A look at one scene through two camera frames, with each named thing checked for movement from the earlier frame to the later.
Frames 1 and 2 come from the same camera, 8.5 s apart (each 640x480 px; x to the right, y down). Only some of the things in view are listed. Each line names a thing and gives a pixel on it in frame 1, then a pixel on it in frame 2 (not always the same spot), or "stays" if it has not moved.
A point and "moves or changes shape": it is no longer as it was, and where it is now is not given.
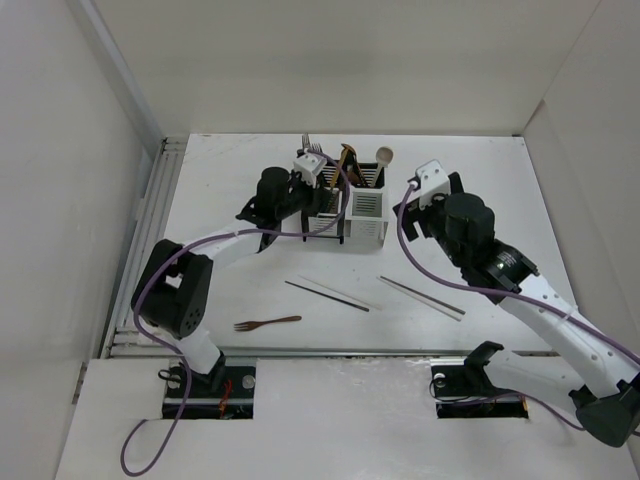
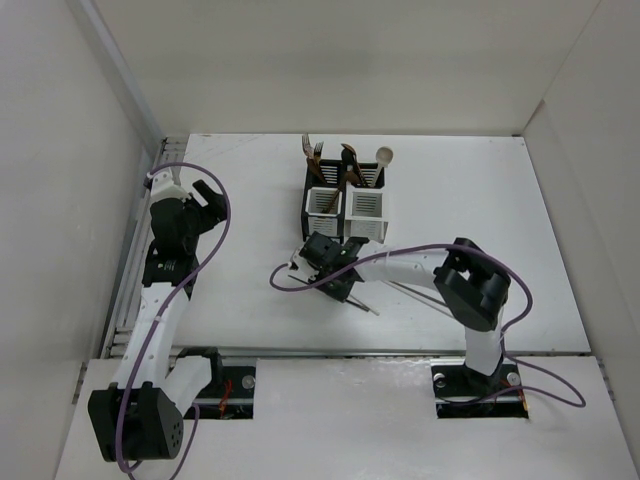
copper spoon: (356, 163) stays
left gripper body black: (301, 197) -> (201, 219)
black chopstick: (426, 296) stays
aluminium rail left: (152, 214) stays
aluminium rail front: (378, 352) stays
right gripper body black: (431, 219) -> (324, 271)
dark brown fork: (251, 325) moves or changes shape
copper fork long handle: (306, 142) stays
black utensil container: (328, 221) stays
